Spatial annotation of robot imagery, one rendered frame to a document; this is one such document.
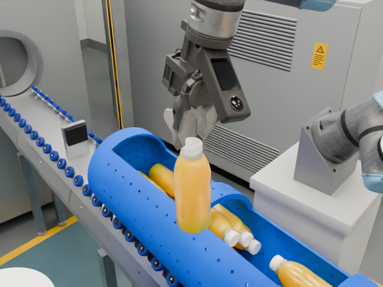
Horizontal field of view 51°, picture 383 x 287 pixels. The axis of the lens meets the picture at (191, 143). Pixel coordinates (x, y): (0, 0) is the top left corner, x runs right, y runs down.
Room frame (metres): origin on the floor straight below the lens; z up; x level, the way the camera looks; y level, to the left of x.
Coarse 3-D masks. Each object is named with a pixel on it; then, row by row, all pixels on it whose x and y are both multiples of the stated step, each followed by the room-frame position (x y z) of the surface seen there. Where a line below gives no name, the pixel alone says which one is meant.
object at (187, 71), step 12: (192, 36) 0.57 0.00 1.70; (192, 48) 0.61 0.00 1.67; (216, 48) 0.56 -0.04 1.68; (168, 60) 0.62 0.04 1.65; (180, 60) 0.61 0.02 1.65; (192, 60) 0.60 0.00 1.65; (168, 72) 0.62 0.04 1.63; (180, 72) 0.59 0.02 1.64; (192, 72) 0.58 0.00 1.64; (168, 84) 0.61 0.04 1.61; (180, 84) 0.59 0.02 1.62; (192, 84) 0.56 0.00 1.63; (204, 84) 0.57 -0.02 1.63; (192, 96) 0.56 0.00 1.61; (204, 96) 0.58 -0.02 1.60
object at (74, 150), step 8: (80, 120) 1.49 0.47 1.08; (64, 128) 1.42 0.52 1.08; (72, 128) 1.43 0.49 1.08; (80, 128) 1.45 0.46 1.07; (64, 136) 1.42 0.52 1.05; (72, 136) 1.42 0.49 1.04; (80, 136) 1.44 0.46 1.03; (64, 144) 1.43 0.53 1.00; (72, 144) 1.42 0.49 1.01; (80, 144) 1.45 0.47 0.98; (88, 144) 1.48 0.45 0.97; (72, 152) 1.43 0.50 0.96; (80, 152) 1.45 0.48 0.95; (88, 152) 1.47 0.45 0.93
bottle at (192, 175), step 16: (176, 160) 0.61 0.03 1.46; (192, 160) 0.58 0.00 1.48; (176, 176) 0.58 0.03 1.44; (192, 176) 0.57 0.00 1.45; (208, 176) 0.58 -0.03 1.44; (176, 192) 0.59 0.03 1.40; (192, 192) 0.57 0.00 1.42; (208, 192) 0.58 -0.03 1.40; (176, 208) 0.59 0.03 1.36; (192, 208) 0.57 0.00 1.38; (208, 208) 0.59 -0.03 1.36; (192, 224) 0.57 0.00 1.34; (208, 224) 0.59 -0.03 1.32
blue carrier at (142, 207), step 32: (128, 128) 1.14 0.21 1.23; (96, 160) 1.04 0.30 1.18; (128, 160) 1.14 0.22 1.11; (160, 160) 1.20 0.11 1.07; (96, 192) 1.00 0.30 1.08; (128, 192) 0.89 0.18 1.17; (160, 192) 0.83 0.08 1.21; (224, 192) 0.81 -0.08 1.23; (128, 224) 0.85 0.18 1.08; (160, 224) 0.76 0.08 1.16; (256, 224) 0.85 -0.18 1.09; (160, 256) 0.73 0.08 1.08; (192, 256) 0.66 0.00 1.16; (224, 256) 0.62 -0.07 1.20; (256, 256) 0.80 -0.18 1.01; (288, 256) 0.75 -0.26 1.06; (320, 256) 0.68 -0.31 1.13
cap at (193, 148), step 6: (186, 138) 0.61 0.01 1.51; (192, 138) 0.61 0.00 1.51; (198, 138) 0.61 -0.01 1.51; (186, 144) 0.59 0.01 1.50; (192, 144) 0.59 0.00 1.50; (198, 144) 0.59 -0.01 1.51; (186, 150) 0.58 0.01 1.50; (192, 150) 0.58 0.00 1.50; (198, 150) 0.58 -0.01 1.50; (186, 156) 0.58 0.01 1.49; (192, 156) 0.58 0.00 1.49
